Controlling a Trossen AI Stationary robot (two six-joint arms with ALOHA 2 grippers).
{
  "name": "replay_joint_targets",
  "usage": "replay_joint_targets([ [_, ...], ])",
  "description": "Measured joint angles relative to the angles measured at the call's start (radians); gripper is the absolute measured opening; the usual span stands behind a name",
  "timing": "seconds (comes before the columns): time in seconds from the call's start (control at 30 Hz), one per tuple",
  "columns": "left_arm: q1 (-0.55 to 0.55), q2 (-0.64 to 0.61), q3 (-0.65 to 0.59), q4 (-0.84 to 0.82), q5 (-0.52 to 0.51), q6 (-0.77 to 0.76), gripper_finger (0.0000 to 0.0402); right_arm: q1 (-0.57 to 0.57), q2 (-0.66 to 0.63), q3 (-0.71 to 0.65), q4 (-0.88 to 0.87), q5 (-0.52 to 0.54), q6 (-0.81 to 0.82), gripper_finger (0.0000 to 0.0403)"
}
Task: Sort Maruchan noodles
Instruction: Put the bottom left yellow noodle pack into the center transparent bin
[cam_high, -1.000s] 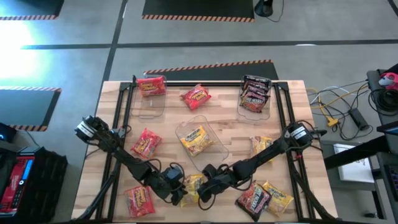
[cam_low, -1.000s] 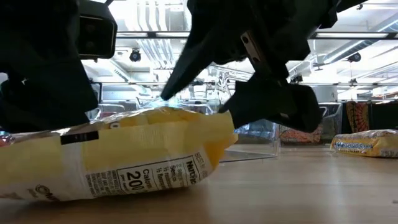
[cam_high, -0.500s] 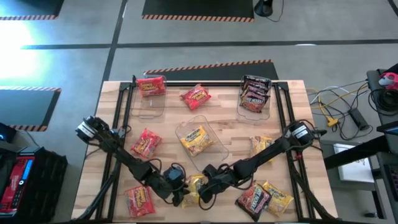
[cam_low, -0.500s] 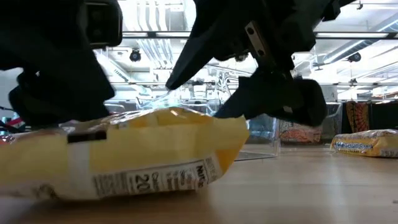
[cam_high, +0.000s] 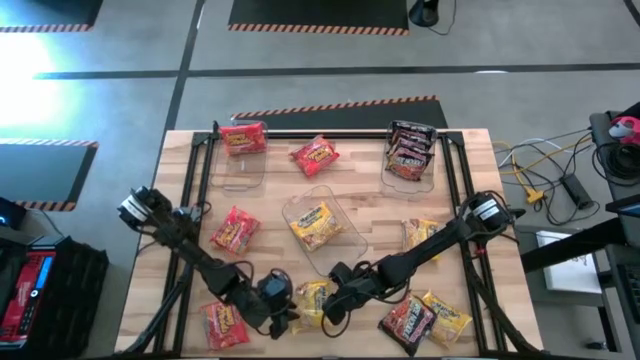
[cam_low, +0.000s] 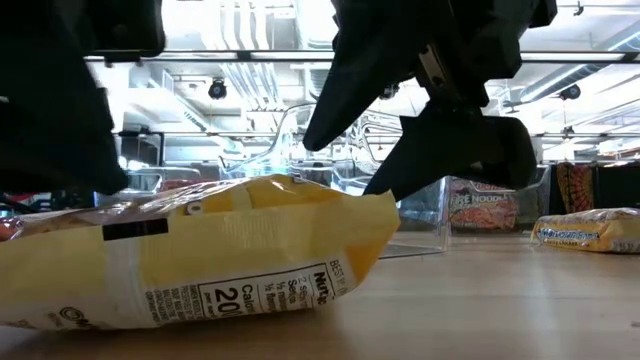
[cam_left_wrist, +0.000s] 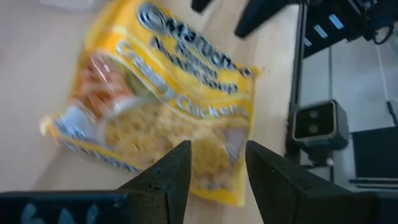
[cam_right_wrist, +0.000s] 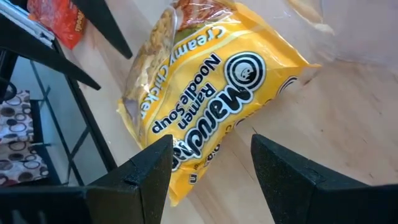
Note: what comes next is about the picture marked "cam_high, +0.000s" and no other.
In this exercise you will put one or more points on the red and black equipment case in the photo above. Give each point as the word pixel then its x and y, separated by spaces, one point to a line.
pixel 70 300

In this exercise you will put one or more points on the black hazard-striped floor mat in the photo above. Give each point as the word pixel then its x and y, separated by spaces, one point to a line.
pixel 320 12
pixel 75 10
pixel 350 117
pixel 40 172

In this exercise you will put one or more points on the black round stand base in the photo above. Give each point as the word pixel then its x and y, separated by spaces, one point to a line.
pixel 424 12

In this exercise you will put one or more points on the red and white gadget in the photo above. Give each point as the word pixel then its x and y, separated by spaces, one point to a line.
pixel 627 131

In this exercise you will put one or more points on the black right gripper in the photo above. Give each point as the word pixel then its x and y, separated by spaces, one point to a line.
pixel 367 287

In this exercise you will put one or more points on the black Maruchan fire noodle pack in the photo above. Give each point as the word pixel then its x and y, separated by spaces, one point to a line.
pixel 411 142
pixel 415 128
pixel 407 325
pixel 407 165

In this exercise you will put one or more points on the black power brick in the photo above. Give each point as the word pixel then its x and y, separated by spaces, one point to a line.
pixel 576 191

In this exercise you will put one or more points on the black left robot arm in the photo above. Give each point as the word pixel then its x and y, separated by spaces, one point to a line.
pixel 192 245

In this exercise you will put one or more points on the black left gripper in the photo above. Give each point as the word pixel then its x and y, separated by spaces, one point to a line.
pixel 257 310

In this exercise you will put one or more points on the black device with blue light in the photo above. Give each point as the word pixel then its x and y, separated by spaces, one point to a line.
pixel 10 212

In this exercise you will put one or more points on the red Maruchan noodle pack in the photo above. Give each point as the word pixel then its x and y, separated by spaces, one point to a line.
pixel 243 139
pixel 235 231
pixel 224 326
pixel 315 156

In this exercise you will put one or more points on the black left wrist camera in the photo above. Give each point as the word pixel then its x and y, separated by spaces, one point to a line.
pixel 274 287

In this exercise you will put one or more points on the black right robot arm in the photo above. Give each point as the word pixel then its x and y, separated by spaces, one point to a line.
pixel 425 250

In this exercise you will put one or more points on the clear plastic bin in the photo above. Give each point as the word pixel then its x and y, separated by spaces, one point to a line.
pixel 240 172
pixel 345 250
pixel 407 187

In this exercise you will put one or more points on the black equipment cart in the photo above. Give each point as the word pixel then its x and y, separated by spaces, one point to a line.
pixel 600 125

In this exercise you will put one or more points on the black desk beam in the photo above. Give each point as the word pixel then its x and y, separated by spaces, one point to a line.
pixel 575 247

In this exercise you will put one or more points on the white sheet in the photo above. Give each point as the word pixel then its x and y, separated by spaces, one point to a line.
pixel 570 270

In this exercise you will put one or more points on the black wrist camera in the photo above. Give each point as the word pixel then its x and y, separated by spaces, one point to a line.
pixel 274 287
pixel 340 272

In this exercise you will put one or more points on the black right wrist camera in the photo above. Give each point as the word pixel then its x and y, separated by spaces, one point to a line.
pixel 340 272

